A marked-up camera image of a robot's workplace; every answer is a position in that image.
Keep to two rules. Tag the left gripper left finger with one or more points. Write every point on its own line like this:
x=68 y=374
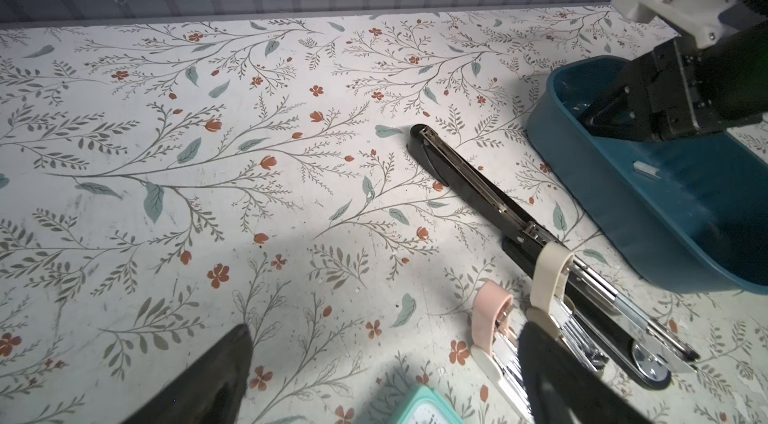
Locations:
x=208 y=391

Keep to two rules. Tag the staple strip one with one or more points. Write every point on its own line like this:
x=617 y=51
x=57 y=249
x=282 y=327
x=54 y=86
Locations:
x=646 y=169

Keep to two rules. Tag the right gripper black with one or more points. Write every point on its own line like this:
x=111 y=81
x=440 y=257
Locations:
x=679 y=91

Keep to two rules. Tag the teal plastic tray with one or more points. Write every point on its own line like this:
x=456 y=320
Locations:
x=700 y=227

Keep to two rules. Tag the small mint alarm clock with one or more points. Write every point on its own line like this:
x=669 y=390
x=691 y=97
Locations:
x=422 y=405

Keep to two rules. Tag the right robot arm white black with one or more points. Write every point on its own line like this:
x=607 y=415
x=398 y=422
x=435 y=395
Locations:
x=706 y=80

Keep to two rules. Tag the beige staple remover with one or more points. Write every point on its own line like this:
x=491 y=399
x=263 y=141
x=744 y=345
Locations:
x=554 y=313

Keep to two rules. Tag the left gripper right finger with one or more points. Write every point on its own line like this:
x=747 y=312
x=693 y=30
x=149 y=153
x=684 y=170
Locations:
x=561 y=390

